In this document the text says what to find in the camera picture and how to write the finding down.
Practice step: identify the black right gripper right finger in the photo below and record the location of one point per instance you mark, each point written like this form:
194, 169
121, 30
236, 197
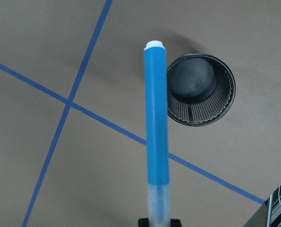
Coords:
175, 223

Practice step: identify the blue highlighter pen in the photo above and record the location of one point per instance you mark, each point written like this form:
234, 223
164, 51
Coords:
156, 109

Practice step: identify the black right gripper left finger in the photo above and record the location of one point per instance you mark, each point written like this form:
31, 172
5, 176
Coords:
143, 222

